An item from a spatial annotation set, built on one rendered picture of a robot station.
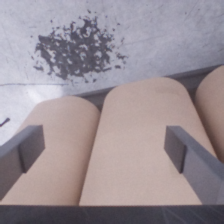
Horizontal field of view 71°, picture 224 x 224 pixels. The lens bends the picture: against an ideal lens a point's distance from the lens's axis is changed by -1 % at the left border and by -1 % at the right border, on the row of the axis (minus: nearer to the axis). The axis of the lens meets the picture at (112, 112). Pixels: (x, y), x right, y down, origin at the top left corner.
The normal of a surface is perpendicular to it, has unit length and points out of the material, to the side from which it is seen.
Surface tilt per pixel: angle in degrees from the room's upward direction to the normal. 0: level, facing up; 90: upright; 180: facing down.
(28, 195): 90
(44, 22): 0
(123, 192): 90
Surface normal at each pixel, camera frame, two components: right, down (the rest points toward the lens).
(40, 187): 0.33, -0.69
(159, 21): -0.11, 0.64
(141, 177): -0.29, -0.75
